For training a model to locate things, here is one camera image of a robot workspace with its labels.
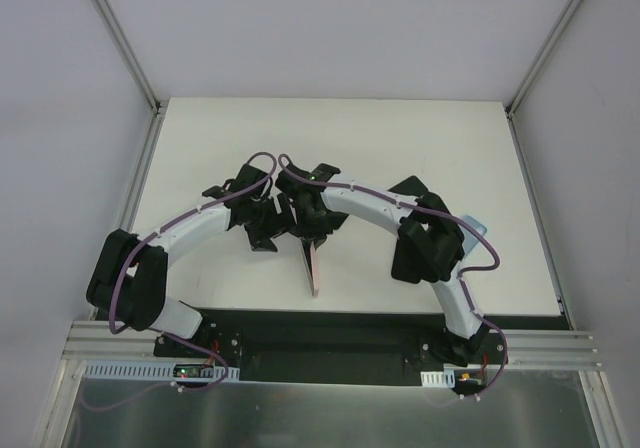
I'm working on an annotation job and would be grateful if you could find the pink phone case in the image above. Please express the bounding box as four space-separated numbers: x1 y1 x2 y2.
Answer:
301 239 320 298

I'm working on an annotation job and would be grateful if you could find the black phone case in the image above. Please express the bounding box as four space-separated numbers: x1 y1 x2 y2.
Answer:
391 244 423 284

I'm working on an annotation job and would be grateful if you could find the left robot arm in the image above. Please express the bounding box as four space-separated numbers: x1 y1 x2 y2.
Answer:
86 163 294 357

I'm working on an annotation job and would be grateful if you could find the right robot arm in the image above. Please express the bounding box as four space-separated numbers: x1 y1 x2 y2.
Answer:
275 163 489 366

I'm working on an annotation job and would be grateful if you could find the bare phone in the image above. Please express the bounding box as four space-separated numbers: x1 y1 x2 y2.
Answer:
389 175 429 198

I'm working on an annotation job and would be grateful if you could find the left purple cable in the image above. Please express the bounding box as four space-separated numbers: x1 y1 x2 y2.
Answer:
77 151 279 412

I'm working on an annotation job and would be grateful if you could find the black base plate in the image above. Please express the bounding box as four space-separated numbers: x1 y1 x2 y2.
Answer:
153 309 506 387

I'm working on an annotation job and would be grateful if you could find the right white cable duct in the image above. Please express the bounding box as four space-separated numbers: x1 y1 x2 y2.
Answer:
420 369 456 389

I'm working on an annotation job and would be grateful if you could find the white cable duct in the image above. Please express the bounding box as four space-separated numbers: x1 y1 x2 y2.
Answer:
84 360 240 383
420 369 456 389

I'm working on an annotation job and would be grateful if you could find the left white cable duct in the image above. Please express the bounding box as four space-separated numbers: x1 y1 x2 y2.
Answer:
84 360 240 383

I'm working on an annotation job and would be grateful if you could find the aluminium frame rail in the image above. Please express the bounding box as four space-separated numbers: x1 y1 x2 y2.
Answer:
62 321 604 371

